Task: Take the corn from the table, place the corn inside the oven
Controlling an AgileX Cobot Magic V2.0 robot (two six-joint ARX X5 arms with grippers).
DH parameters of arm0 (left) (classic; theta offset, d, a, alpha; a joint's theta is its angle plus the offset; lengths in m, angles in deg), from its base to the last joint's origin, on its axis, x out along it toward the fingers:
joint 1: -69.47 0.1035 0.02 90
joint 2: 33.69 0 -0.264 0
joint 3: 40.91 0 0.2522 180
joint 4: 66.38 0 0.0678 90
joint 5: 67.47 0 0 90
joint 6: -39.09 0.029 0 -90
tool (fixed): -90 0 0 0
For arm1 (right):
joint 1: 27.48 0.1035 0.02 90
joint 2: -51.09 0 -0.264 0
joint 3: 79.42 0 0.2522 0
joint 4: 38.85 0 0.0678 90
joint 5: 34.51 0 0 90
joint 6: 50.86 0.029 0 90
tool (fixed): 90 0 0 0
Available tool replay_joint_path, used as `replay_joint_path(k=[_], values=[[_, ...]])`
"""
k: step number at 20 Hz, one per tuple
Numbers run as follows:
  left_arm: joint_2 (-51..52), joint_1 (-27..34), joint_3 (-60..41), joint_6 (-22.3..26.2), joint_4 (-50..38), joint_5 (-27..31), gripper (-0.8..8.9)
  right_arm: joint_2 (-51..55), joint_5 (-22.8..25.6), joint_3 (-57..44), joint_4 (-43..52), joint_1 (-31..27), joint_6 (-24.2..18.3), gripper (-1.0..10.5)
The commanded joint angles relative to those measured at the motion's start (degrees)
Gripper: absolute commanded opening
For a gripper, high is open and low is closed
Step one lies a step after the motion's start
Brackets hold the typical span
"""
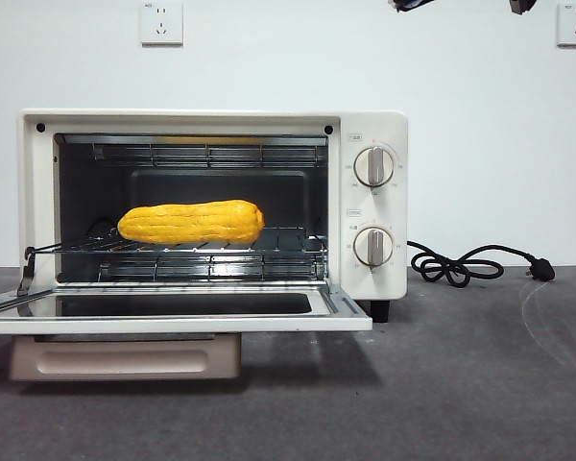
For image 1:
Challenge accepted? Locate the yellow corn cob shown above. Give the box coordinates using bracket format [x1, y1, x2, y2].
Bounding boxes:
[117, 199, 266, 245]

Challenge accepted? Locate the metal wire oven rack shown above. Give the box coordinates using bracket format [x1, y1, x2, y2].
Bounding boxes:
[25, 228, 329, 255]

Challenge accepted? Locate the oven temperature knob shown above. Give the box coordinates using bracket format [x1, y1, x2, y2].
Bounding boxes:
[353, 146, 397, 188]

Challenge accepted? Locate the cream Toshiba toaster oven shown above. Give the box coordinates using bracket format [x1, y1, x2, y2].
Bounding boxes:
[18, 109, 409, 324]

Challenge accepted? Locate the glass oven door with handle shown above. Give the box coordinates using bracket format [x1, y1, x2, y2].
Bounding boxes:
[0, 280, 374, 383]

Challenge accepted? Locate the oven timer knob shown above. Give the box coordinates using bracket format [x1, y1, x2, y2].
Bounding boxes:
[353, 226, 396, 268]

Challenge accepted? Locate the metal heating element guard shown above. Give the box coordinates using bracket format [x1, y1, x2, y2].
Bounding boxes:
[93, 141, 329, 168]
[98, 254, 328, 282]

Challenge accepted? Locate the black power cable with plug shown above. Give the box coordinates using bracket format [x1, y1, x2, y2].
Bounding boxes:
[406, 239, 557, 289]

